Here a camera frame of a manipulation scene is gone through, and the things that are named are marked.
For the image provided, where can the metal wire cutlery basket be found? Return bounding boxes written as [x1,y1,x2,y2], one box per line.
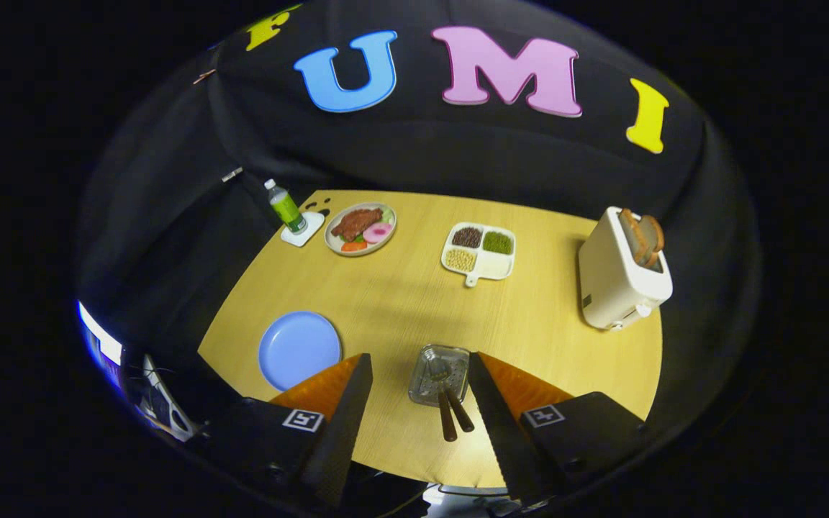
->
[408,344,471,408]

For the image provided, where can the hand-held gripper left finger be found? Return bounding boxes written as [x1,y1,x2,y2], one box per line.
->
[206,353,374,508]

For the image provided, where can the metal spoon with dark handle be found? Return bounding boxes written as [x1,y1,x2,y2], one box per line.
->
[427,358,458,442]

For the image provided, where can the white office chair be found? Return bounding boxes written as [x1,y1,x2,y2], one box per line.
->
[141,353,196,441]

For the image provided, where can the metal fork with dark handle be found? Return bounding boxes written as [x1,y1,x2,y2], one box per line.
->
[445,374,475,434]

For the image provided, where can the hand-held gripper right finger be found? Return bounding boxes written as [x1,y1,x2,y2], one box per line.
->
[467,351,649,504]

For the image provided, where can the blue plate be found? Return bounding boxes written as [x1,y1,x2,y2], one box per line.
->
[258,311,343,392]

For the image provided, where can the computer monitor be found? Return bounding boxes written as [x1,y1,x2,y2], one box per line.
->
[78,301,124,368]

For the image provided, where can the white plate of meat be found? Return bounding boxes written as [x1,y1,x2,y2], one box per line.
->
[325,202,398,257]

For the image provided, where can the white toaster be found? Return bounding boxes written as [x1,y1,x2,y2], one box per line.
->
[578,206,674,332]

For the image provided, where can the white square coaster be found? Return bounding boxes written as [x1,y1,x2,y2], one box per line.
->
[281,211,325,247]

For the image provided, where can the brown toast slice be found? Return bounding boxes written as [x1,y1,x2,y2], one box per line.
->
[617,209,650,267]
[639,214,666,269]

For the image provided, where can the green label drink bottle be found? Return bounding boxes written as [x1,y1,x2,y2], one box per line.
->
[264,179,308,235]

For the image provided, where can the white divided bean dish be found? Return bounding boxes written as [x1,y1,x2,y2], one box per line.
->
[441,222,517,288]

